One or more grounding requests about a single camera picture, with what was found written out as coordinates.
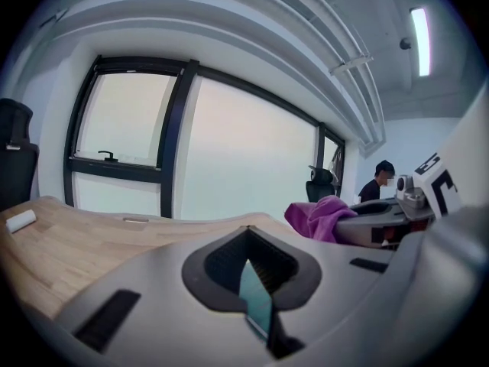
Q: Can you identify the large black framed window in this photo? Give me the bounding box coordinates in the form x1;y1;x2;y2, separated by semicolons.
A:
63;54;347;221

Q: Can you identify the green rectangular board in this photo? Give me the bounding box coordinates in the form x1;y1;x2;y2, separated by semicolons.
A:
237;257;275;342

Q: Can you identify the black mesh office chair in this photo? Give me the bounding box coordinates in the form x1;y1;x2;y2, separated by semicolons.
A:
305;165;337;204
0;97;40;212

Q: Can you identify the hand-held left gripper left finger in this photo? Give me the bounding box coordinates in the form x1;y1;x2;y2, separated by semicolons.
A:
53;225;269;367

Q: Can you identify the long ceiling light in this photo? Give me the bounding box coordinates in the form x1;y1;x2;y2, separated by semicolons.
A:
409;6;432;78

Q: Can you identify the purple cloth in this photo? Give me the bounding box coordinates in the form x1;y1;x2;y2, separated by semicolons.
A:
284;195;358;244

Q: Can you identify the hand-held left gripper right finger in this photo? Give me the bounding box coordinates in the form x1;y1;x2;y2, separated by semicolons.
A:
249;225;414;367

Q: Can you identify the white paper roll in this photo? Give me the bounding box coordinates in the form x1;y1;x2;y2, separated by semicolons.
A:
5;209;38;235

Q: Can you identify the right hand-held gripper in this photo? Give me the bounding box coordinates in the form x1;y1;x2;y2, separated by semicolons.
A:
335;151;461;248

